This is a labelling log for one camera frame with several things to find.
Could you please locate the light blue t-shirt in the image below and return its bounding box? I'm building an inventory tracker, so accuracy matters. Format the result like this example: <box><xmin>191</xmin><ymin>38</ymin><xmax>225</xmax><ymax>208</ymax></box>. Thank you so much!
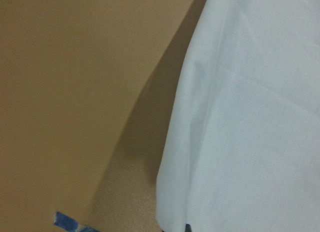
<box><xmin>156</xmin><ymin>0</ymin><xmax>320</xmax><ymax>231</ymax></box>

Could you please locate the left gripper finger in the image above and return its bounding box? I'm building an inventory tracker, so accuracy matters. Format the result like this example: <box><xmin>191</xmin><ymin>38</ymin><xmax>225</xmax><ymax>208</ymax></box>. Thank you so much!
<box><xmin>184</xmin><ymin>224</ymin><xmax>191</xmax><ymax>232</ymax></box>

